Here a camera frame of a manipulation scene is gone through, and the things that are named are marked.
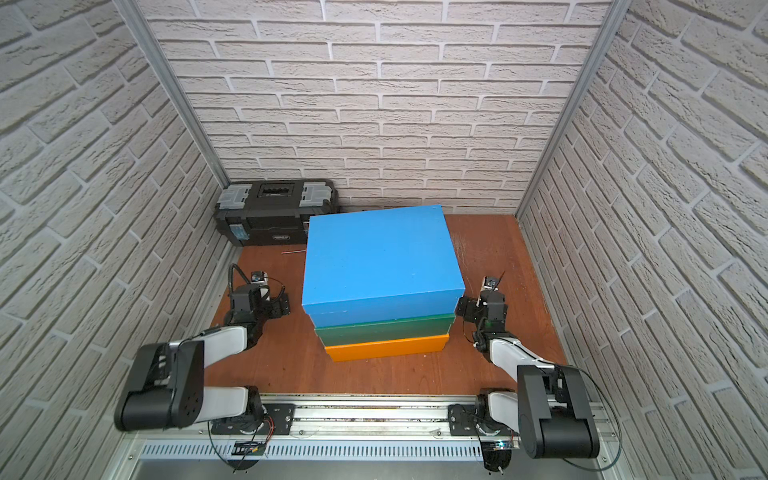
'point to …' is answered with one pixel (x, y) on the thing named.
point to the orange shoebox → (388, 348)
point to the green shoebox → (386, 331)
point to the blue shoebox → (379, 266)
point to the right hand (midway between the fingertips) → (482, 299)
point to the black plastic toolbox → (273, 212)
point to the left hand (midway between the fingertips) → (273, 291)
